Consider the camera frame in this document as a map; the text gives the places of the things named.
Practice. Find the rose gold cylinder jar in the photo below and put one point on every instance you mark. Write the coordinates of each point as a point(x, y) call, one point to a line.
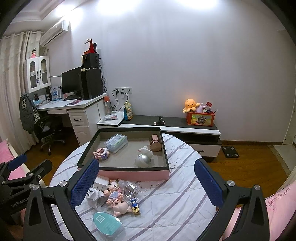
point(155, 143)

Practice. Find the orange octopus plush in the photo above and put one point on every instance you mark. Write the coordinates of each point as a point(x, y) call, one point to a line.
point(190, 106)

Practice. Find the black office chair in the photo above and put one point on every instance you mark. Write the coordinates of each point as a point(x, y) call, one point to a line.
point(48, 130)

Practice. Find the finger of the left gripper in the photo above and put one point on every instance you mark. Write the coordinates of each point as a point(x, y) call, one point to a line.
point(41, 170)
point(17, 162)

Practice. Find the dark hanging jacket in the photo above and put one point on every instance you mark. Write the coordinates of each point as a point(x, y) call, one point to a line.
point(29, 115)

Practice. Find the pink black storage box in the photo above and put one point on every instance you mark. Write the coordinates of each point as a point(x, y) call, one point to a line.
point(121, 164)

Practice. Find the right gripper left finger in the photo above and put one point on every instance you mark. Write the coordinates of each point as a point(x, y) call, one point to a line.
point(40, 222)

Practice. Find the white air conditioner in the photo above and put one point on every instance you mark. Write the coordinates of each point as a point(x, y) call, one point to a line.
point(58, 29)

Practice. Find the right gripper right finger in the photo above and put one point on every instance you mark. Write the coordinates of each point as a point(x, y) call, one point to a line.
point(252, 222)

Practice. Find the black white tv cabinet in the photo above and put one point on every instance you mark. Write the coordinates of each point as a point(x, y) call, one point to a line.
point(204, 139)

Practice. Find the striped white tablecloth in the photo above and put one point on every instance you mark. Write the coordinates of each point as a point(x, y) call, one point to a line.
point(176, 209)

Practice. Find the pink blanket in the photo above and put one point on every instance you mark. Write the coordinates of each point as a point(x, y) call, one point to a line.
point(280, 208)

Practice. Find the orange cap bottle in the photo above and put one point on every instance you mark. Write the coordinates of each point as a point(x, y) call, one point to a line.
point(107, 103)

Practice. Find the teal clear oval case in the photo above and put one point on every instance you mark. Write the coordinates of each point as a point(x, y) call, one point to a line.
point(107, 224)

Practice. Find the pink brick block toy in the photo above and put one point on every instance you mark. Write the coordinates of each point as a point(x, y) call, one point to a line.
point(101, 153)

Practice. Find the small black speaker box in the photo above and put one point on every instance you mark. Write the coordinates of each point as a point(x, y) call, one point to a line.
point(90, 60)

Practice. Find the white glass door cabinet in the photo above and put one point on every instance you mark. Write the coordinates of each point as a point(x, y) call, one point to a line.
point(37, 73)

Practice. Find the white charger adapter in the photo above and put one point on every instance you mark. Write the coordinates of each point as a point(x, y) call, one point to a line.
point(101, 183)

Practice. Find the beige curtain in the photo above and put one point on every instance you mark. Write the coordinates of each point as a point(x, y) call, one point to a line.
point(15, 50)

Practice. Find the red toy storage bin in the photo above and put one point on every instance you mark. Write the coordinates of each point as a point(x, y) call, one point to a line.
point(200, 119)

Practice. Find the black computer monitor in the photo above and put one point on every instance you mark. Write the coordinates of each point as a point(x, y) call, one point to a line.
point(71, 83)

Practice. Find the white plug diffuser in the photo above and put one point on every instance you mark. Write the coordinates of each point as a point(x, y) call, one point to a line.
point(95, 198)

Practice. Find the white wall power strip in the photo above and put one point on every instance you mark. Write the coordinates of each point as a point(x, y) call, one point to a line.
point(124, 89)

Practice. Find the red paper bag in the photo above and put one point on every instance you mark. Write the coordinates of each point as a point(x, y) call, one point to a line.
point(91, 49)

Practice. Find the yellow blue snack bag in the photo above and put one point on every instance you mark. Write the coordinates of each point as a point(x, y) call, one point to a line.
point(128, 114)

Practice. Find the pink pig doll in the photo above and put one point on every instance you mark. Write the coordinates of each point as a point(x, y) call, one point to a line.
point(116, 202)

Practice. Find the white side cabinet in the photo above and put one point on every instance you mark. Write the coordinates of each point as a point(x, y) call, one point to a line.
point(111, 121)

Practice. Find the black computer tower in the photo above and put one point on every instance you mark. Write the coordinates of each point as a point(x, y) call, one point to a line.
point(91, 83)

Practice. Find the clear box green label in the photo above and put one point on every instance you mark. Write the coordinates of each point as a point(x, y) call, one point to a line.
point(116, 142)

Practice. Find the white computer desk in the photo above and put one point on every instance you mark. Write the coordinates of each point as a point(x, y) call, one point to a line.
point(84, 115)

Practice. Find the black bathroom scale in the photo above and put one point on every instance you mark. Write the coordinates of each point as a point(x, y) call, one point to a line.
point(229, 152)

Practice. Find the hello kitty brick figure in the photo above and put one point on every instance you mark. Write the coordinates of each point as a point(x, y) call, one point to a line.
point(113, 185)

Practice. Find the blue yellow slim box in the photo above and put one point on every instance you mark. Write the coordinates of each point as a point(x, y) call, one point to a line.
point(135, 208)

